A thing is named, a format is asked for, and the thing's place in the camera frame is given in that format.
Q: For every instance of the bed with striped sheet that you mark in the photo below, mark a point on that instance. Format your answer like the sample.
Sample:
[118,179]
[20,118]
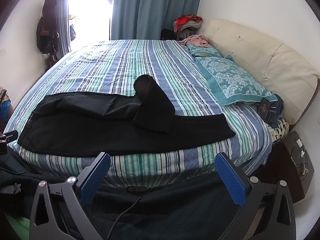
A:
[125,62]

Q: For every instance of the striped blue curtain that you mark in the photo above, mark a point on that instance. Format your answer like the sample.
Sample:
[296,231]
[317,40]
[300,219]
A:
[61,17]

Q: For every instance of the teal patterned pillow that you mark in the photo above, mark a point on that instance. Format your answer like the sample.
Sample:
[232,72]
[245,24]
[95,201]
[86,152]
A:
[230,80]

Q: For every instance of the pink cloth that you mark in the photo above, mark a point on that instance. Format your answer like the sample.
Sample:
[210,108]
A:
[197,40]

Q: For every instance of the black pants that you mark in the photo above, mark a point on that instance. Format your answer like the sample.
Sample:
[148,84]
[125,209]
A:
[100,135]

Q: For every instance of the dark brown nightstand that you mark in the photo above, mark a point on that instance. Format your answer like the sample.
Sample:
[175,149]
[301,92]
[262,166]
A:
[282,165]

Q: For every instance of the cream padded headboard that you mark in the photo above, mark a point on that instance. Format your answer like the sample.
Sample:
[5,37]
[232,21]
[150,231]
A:
[275,62]

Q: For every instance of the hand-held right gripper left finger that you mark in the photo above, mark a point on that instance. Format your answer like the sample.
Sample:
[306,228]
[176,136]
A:
[96,177]

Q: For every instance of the black bag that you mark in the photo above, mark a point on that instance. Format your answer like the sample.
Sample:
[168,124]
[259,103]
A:
[168,34]

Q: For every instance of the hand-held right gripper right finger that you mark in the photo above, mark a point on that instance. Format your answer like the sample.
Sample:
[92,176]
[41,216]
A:
[228,177]

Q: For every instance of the dark blue jeans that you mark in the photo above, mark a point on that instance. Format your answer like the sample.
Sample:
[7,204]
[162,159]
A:
[271,112]

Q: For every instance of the person's green shirt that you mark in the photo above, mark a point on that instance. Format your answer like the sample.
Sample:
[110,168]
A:
[18,230]

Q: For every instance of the colourful clothes pile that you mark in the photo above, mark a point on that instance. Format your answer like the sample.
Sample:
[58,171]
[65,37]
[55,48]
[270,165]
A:
[4,105]

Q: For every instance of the floral cloth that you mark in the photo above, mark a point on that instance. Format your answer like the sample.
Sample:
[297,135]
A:
[278,130]

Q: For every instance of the hanging dark clothes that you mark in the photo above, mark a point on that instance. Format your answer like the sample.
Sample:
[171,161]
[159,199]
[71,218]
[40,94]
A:
[47,17]

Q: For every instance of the pile of red clothes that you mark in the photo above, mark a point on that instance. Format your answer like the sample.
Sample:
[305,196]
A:
[187,21]

